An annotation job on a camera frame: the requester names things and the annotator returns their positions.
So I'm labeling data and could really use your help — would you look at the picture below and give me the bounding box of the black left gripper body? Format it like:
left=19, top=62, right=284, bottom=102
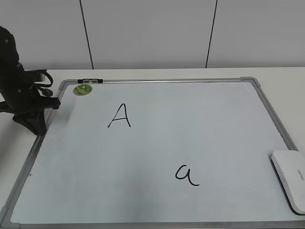
left=0, top=27, right=61, bottom=114

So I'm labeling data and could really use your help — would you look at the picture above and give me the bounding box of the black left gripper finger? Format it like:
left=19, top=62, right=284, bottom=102
left=13, top=110, right=47, bottom=135

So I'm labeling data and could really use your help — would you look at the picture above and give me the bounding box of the white whiteboard eraser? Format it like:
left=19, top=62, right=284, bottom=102
left=271, top=150, right=305, bottom=215

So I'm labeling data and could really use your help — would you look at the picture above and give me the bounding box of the green round magnet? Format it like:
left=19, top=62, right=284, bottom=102
left=73, top=84, right=92, bottom=96

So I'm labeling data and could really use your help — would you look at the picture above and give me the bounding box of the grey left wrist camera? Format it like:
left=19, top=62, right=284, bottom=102
left=25, top=69, right=47, bottom=83

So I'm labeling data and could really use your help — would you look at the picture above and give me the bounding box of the black left camera cable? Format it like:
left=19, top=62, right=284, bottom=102
left=33, top=70, right=54, bottom=98

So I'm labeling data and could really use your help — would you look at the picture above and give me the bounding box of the white board with grey frame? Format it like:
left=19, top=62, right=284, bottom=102
left=0, top=77, right=305, bottom=229

